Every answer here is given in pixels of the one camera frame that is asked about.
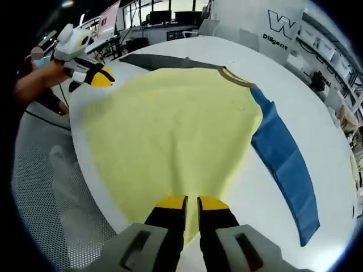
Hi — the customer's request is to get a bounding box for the black computer monitor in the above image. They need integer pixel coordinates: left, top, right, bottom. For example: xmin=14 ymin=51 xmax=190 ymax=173
xmin=174 ymin=11 xmax=204 ymax=26
xmin=149 ymin=10 xmax=172 ymax=25

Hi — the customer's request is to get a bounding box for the white storage bin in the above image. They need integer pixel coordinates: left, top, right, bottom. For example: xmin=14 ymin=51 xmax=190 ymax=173
xmin=297 ymin=28 xmax=316 ymax=44
xmin=314 ymin=38 xmax=336 ymax=61
xmin=334 ymin=55 xmax=353 ymax=78

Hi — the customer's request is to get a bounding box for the grey chair back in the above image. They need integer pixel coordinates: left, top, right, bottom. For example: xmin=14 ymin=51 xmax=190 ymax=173
xmin=239 ymin=28 xmax=260 ymax=52

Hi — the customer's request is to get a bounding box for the white office chair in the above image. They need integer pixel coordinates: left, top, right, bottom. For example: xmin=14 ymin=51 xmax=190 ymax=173
xmin=183 ymin=18 xmax=221 ymax=38

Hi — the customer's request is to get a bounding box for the grey mesh office chair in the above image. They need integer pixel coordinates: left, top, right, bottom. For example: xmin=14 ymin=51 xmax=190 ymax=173
xmin=12 ymin=112 xmax=120 ymax=272

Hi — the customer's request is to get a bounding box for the large display screen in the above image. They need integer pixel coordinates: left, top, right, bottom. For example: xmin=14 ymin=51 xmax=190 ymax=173
xmin=98 ymin=1 xmax=121 ymax=35

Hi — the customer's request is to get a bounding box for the grey metal storage shelf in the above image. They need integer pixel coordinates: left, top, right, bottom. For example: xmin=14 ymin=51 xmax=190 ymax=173
xmin=294 ymin=11 xmax=363 ymax=114

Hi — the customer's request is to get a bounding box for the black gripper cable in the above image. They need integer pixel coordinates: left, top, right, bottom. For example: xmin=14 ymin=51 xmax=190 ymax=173
xmin=58 ymin=82 xmax=71 ymax=116

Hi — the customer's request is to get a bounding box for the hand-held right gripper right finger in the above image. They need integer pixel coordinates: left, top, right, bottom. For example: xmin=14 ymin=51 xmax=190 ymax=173
xmin=197 ymin=195 xmax=284 ymax=272

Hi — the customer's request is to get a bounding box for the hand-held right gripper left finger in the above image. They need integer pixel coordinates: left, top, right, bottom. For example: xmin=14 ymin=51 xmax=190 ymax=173
xmin=117 ymin=194 xmax=188 ymax=272

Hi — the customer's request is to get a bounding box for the yellow blue grey garment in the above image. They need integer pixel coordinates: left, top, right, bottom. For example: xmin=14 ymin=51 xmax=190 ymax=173
xmin=70 ymin=53 xmax=322 ymax=248

